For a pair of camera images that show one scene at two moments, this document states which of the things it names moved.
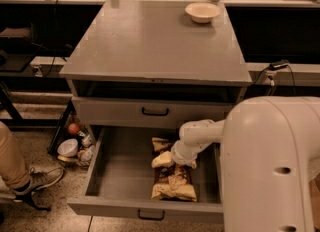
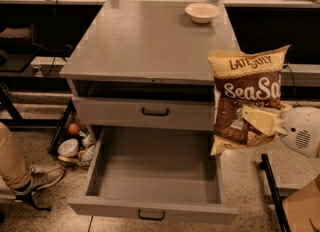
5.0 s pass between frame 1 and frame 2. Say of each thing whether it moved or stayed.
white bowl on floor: stayed
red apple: stayed
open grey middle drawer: stayed
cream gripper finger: moved
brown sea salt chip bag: moved
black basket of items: stayed
